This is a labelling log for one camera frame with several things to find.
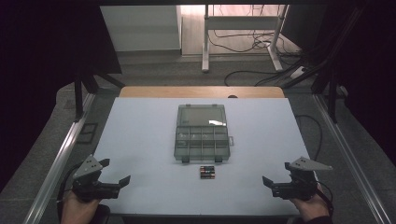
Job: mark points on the clear grey compartment storage box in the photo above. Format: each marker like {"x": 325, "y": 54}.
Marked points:
{"x": 202, "y": 133}

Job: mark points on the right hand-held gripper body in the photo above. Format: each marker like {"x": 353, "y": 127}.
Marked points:
{"x": 297, "y": 186}

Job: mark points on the white cabinet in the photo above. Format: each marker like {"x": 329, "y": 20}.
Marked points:
{"x": 140, "y": 28}

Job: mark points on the dark floor outlet plate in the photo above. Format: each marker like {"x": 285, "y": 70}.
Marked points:
{"x": 87, "y": 133}

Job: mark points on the person's left hand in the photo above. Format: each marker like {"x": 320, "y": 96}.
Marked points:
{"x": 76, "y": 209}

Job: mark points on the person's right hand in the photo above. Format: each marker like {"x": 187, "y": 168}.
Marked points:
{"x": 309, "y": 209}

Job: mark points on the white power strip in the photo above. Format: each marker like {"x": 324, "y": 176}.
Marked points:
{"x": 298, "y": 72}

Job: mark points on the aluminium rail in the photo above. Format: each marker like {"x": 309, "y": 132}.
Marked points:
{"x": 59, "y": 161}
{"x": 348, "y": 152}

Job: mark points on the black metal stand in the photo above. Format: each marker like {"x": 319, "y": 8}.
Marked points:
{"x": 332, "y": 93}
{"x": 79, "y": 93}

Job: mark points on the white desk frame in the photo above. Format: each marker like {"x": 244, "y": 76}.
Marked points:
{"x": 239, "y": 22}

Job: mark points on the dark curtain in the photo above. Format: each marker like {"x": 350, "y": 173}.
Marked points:
{"x": 37, "y": 62}
{"x": 373, "y": 77}

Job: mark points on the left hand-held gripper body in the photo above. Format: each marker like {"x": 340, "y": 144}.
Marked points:
{"x": 90, "y": 186}

